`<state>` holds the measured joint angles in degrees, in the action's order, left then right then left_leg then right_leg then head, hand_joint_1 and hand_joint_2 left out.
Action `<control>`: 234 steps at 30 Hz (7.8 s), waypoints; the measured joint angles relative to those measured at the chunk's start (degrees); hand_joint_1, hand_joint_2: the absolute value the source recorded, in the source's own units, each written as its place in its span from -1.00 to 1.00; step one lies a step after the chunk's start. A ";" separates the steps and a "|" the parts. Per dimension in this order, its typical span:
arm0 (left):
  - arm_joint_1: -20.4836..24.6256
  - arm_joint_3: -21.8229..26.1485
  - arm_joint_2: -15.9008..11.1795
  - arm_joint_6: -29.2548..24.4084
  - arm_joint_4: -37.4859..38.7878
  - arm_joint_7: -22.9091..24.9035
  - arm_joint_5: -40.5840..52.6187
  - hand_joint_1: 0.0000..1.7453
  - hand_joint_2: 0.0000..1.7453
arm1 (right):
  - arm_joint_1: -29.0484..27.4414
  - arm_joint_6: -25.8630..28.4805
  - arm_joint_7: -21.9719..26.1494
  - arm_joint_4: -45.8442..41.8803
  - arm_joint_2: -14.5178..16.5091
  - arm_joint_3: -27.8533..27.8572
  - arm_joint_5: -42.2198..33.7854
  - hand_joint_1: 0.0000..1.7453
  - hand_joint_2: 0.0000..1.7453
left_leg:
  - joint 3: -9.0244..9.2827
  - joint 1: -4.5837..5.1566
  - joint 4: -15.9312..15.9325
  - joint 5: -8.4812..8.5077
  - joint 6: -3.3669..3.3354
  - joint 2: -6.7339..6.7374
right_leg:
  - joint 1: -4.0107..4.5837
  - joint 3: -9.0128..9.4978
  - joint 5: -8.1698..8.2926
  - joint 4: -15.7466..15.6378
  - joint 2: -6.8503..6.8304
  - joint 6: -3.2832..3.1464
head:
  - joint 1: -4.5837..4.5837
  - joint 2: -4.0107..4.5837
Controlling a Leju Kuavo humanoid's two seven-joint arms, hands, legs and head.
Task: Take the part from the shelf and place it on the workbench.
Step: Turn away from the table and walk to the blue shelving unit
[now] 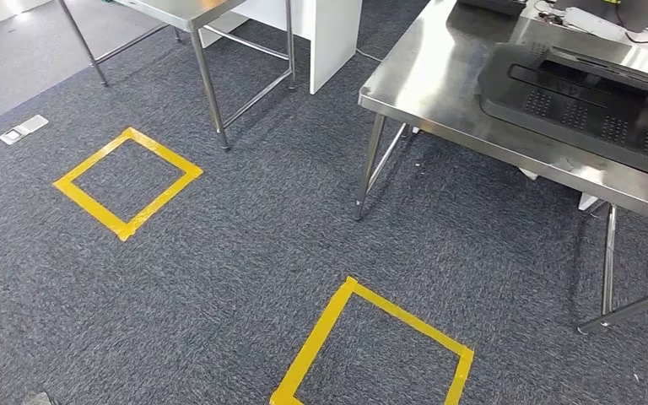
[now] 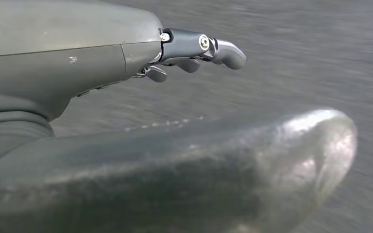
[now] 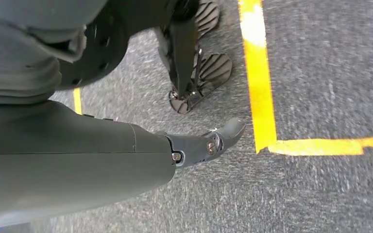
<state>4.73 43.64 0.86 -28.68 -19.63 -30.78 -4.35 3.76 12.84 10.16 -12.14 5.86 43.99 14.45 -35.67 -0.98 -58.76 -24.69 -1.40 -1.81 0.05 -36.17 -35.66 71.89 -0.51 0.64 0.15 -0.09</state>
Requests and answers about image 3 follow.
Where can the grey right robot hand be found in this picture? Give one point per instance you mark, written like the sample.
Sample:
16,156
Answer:
77,167

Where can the black robot hip joint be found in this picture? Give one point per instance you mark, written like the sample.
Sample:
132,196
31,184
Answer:
109,41

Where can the black right robot leg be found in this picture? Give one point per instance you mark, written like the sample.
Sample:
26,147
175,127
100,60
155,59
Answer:
183,58

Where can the black robot leg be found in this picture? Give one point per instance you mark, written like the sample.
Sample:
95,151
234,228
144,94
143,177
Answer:
183,58
207,16

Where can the black left robot leg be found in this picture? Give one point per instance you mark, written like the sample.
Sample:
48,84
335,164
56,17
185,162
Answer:
207,16

